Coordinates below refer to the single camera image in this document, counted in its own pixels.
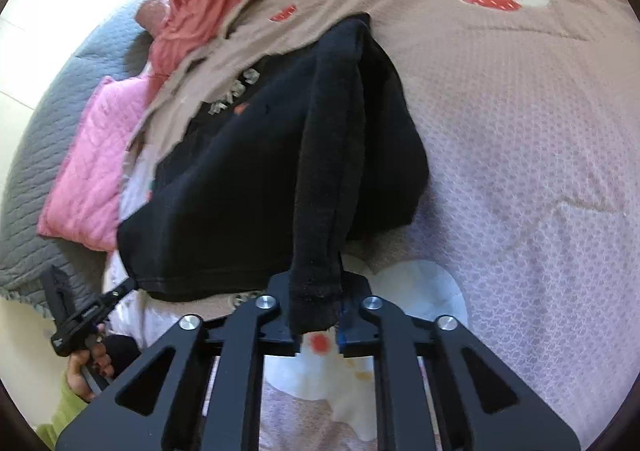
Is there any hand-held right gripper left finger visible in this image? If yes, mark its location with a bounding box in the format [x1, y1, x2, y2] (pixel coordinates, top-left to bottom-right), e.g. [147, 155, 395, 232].
[55, 273, 306, 451]

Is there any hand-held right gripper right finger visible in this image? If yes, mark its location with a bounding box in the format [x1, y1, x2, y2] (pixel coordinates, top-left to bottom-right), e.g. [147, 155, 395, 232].
[337, 273, 582, 451]

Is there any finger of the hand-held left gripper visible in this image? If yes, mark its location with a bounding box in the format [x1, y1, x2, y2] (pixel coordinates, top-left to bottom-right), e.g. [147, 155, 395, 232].
[101, 278, 139, 313]
[41, 265, 72, 324]

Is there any black sweatshirt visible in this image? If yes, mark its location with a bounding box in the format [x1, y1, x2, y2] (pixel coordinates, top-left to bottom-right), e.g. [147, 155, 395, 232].
[117, 13, 431, 335]

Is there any person's left forearm green sleeve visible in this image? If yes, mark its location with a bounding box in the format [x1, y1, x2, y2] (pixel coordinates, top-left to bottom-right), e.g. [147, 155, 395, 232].
[34, 371, 97, 443]

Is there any person's left hand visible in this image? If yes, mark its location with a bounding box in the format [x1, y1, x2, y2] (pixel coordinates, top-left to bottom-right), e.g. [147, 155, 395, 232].
[67, 323, 120, 403]

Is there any pink quilted pillow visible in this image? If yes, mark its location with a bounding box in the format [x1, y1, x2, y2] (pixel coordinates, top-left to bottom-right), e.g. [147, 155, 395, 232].
[37, 76, 167, 253]

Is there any grey quilted blanket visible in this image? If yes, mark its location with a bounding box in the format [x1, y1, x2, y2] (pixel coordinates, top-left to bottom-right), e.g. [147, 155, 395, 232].
[0, 0, 172, 318]

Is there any beige printed quilt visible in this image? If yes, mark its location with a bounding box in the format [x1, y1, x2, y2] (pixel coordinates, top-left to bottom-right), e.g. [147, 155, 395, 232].
[102, 0, 640, 451]

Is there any dusty pink cushion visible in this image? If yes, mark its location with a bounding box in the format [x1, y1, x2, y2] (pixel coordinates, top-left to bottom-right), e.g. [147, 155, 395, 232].
[136, 0, 174, 38]

